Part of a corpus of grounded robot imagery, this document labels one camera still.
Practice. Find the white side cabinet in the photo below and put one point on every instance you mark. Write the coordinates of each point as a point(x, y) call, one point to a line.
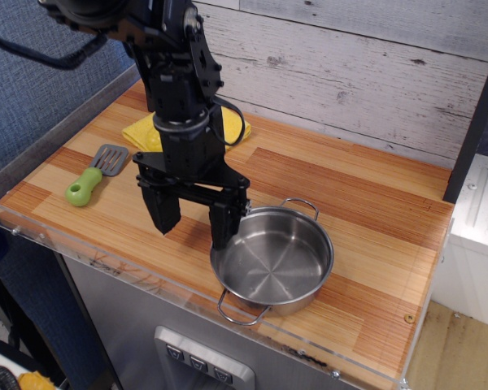
point(461, 280)

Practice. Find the black right frame post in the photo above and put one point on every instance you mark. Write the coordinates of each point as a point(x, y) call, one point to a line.
point(468, 149)

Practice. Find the yellow object bottom left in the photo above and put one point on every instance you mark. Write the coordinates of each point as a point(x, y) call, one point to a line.
point(35, 381)

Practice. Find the yellow folded cloth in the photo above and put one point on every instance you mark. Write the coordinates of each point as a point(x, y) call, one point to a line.
point(136, 132)

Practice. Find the green handled grey spatula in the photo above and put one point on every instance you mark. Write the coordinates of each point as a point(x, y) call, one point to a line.
point(108, 161)

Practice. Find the stainless steel pot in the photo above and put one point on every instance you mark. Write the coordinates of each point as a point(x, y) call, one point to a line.
point(278, 261)

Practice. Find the yellow toy corn cob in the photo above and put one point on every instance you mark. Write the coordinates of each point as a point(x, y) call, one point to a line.
point(153, 141)

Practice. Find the silver dispenser button panel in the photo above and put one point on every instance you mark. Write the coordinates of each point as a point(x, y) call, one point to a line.
point(188, 364)

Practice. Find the clear acrylic table guard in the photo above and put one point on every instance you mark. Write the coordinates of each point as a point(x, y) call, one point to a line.
point(384, 214)

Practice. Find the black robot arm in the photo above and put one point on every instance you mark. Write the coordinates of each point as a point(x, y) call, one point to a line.
point(181, 79)

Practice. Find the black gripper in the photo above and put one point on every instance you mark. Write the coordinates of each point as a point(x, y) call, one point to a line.
point(192, 164)

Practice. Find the stainless steel cabinet front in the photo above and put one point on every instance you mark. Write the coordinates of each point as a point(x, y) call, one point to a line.
point(125, 313)

